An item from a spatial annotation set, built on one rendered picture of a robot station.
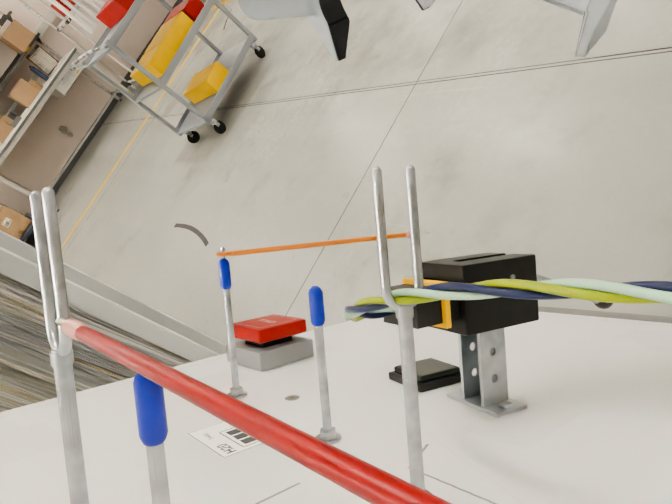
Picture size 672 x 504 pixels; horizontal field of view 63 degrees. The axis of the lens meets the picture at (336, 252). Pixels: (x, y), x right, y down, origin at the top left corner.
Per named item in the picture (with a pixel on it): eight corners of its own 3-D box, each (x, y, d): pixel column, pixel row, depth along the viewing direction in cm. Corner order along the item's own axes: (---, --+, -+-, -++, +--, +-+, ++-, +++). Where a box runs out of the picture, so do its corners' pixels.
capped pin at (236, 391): (251, 394, 40) (237, 245, 39) (235, 400, 39) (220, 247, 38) (238, 391, 41) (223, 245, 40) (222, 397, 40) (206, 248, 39)
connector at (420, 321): (478, 314, 32) (476, 280, 32) (414, 330, 29) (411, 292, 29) (442, 308, 35) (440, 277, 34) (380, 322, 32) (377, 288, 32)
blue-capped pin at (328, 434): (346, 440, 30) (333, 285, 30) (322, 447, 30) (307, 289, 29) (334, 431, 32) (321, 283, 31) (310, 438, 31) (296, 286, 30)
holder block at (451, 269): (539, 320, 33) (536, 254, 33) (467, 336, 31) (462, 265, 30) (490, 311, 37) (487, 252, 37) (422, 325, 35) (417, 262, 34)
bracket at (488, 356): (527, 408, 33) (522, 325, 32) (497, 418, 32) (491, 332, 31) (475, 389, 37) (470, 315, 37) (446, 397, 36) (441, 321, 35)
